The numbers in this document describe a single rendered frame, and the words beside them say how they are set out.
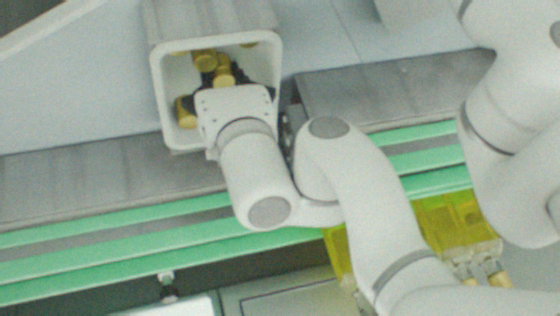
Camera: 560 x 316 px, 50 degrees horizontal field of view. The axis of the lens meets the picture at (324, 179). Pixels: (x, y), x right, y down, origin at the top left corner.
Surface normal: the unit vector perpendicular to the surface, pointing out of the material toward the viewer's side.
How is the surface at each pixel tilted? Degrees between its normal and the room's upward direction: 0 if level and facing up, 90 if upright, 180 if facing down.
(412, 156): 90
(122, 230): 90
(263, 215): 15
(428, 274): 105
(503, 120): 55
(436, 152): 90
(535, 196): 74
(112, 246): 90
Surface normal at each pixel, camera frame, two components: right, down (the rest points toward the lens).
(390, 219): 0.42, -0.16
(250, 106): 0.14, -0.76
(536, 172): -0.86, 0.03
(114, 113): 0.29, 0.82
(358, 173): 0.05, -0.47
